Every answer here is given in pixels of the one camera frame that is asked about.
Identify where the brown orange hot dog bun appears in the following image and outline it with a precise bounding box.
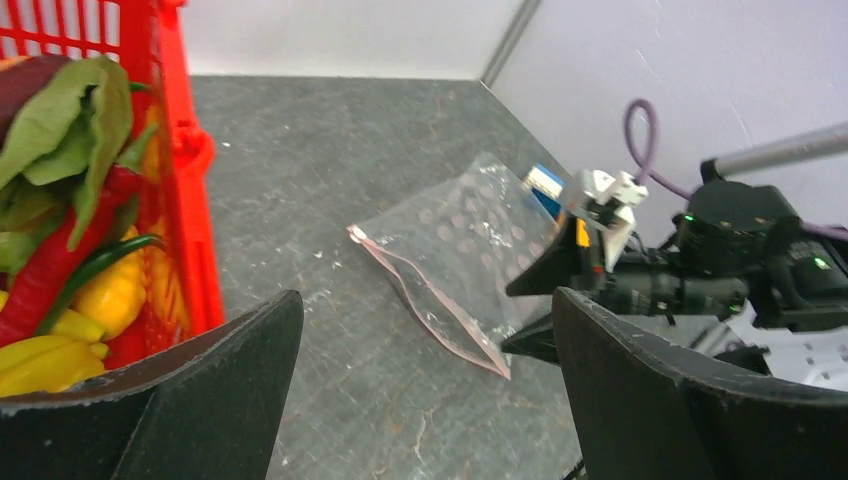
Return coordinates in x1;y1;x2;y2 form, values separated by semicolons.
1;54;71;145

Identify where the clear zip top bag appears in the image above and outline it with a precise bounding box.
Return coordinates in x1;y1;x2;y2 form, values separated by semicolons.
348;152;555;378

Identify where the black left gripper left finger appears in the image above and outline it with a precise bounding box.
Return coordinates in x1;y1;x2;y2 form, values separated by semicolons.
1;290;304;479

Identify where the green leafy vegetable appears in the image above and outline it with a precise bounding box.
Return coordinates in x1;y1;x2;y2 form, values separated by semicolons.
1;56;155;273

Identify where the yellow banana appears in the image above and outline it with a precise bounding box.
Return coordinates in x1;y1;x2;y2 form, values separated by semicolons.
1;309;110;397

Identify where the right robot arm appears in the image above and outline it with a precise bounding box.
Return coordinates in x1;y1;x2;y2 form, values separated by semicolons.
502;180;847;479

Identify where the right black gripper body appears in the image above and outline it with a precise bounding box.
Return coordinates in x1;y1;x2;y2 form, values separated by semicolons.
574;219;749;318

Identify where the dark green chili pepper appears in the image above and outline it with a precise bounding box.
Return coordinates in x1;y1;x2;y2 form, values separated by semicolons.
36;234;164;335

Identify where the red chili pepper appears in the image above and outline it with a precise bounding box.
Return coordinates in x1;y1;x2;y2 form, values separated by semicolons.
1;165;144;346

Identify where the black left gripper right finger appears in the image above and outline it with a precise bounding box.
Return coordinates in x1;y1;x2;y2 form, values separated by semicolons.
552;288;847;479

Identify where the red plastic basket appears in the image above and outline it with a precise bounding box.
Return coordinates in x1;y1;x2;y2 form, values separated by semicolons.
1;1;224;369

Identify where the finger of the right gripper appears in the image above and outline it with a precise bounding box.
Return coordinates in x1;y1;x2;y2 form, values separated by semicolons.
505;216;578;297
500;313;559;364

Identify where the blue white toy block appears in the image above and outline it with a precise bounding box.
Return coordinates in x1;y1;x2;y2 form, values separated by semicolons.
522;164;565;219

